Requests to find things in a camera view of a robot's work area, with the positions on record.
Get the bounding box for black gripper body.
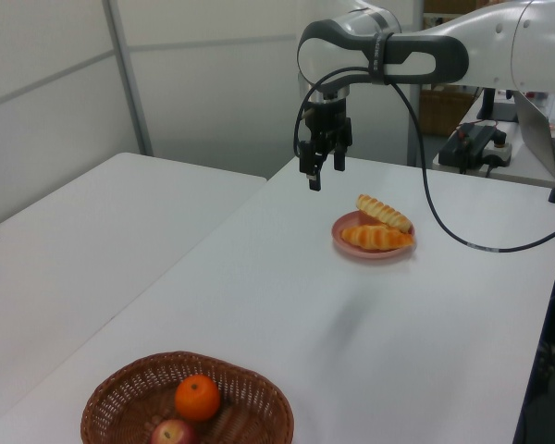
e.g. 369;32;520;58
303;97;352;145

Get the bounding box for striped toy bread roll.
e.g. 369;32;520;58
354;193;413;234

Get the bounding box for braided toy bread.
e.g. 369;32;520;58
340;224;416;253

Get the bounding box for toy orange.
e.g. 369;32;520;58
174;374;222;422

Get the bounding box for red toy apple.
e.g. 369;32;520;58
150;418;198;444

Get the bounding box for pink plate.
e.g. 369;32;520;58
331;210;419;260

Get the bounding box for brown woven basket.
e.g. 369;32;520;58
80;350;296;444

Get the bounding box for brown wicker box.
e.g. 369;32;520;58
419;85;481;138

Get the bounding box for black control box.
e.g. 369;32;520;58
438;122;497;174

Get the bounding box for black monitor stand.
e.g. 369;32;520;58
476;87;520;123

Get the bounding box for grey emergency stop button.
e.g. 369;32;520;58
483;132;512;168

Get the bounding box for grey laptop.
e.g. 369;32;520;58
512;90;555;185

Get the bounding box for black cable strap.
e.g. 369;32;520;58
368;31;395;87

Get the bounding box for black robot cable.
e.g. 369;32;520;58
292;64;555;254

